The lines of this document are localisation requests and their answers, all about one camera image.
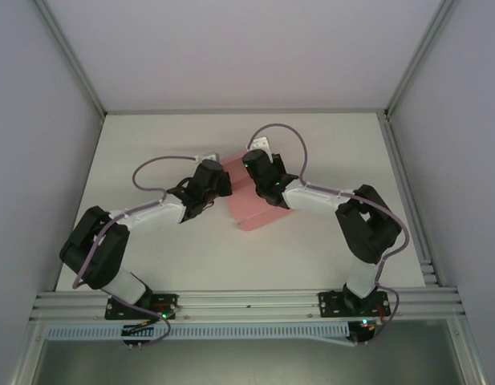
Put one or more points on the black right base mounting plate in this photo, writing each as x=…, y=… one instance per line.
x=331, y=305

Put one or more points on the black left base mounting plate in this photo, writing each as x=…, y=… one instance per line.
x=167, y=305

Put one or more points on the aluminium side rail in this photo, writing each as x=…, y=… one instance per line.
x=407, y=200

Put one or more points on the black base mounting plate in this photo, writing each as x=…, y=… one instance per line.
x=331, y=305
x=167, y=305

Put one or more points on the pink cloth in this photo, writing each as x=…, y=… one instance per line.
x=251, y=208

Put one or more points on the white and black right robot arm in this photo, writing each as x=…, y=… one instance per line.
x=311, y=198

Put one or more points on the grey metal panel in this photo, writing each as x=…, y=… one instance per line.
x=247, y=365

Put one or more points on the aluminium frame post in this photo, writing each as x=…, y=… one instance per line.
x=419, y=56
x=70, y=56

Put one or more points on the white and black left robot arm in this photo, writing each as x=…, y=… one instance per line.
x=151, y=216

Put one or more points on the aluminium frame crossbar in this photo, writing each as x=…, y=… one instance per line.
x=243, y=111

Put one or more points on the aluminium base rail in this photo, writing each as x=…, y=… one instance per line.
x=247, y=302

